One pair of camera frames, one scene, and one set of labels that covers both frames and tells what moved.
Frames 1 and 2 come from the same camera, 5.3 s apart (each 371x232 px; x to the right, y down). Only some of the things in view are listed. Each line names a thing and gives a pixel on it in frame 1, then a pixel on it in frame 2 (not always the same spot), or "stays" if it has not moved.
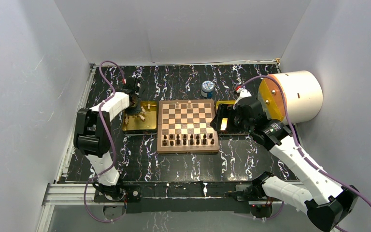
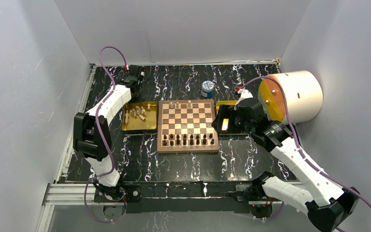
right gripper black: x=225 y=110 stays
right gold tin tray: x=224 y=102 stays
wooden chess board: x=184 y=127 stays
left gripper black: x=135 y=111 → x=141 y=85
